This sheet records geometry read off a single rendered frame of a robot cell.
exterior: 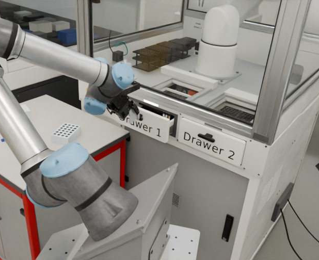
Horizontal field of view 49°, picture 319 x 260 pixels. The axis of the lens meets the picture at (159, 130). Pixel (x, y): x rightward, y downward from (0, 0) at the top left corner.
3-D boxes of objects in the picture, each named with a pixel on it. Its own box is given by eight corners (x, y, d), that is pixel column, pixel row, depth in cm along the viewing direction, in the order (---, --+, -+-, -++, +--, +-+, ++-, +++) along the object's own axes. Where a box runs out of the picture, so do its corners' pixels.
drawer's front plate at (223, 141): (239, 166, 136) (244, 143, 131) (177, 141, 150) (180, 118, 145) (240, 165, 137) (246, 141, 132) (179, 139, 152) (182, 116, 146)
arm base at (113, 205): (126, 225, 81) (98, 194, 79) (84, 249, 87) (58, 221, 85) (145, 190, 94) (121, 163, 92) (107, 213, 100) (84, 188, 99)
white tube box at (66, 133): (68, 145, 151) (67, 138, 149) (50, 142, 153) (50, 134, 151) (81, 132, 162) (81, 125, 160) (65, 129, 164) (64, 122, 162)
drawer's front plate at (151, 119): (165, 143, 148) (168, 120, 142) (115, 121, 162) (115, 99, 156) (168, 142, 149) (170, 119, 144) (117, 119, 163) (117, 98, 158)
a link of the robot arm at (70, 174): (86, 202, 81) (47, 158, 78) (63, 212, 90) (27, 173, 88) (116, 170, 89) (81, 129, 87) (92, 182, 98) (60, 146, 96)
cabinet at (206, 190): (229, 309, 172) (265, 179, 133) (84, 214, 222) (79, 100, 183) (290, 209, 241) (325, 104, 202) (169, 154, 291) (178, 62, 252)
